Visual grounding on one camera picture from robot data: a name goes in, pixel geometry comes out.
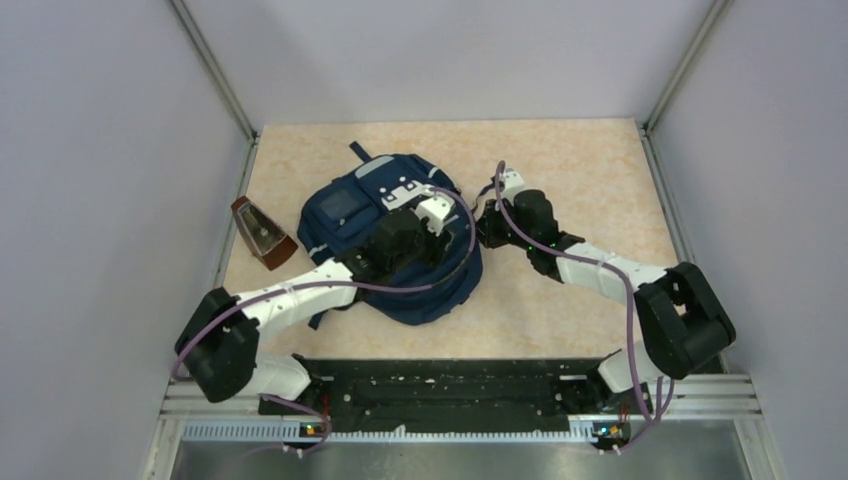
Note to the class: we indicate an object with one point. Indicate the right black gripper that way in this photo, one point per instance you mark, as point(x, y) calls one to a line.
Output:
point(486, 227)

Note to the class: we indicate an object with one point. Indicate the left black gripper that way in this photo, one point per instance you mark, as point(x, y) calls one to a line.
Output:
point(434, 253)

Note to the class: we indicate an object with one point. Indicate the navy blue backpack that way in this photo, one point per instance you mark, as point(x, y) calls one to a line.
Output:
point(341, 214)

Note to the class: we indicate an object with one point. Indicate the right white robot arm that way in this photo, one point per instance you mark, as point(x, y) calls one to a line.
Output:
point(675, 323)

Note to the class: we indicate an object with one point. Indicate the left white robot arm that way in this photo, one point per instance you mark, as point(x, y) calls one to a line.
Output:
point(219, 346)

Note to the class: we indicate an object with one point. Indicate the brown wedge stand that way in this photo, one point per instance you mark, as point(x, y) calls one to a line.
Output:
point(265, 238)

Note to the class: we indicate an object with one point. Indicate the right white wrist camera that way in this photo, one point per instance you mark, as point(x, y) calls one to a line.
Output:
point(509, 184)

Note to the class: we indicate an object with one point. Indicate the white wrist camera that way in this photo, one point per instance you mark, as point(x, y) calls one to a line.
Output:
point(435, 210)
point(509, 184)

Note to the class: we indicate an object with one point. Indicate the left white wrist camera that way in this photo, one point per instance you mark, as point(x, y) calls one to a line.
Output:
point(435, 210)

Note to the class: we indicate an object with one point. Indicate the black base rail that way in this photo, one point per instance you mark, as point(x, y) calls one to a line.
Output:
point(460, 396)

